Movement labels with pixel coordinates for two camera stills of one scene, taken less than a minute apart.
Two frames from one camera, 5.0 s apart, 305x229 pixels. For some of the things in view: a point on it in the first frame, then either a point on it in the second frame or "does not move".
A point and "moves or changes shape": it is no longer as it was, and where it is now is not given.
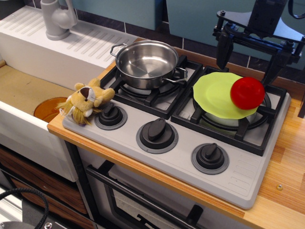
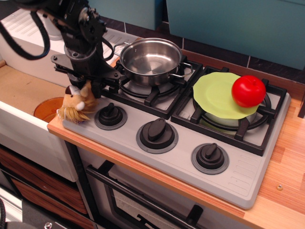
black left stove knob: x=111 y=118 does not move
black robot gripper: x=263 y=24 → x=83 y=63
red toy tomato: x=247 y=93 does not move
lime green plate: x=212 y=94 does not move
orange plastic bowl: x=45 y=109 does not move
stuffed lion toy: x=84 y=100 moves or changes shape
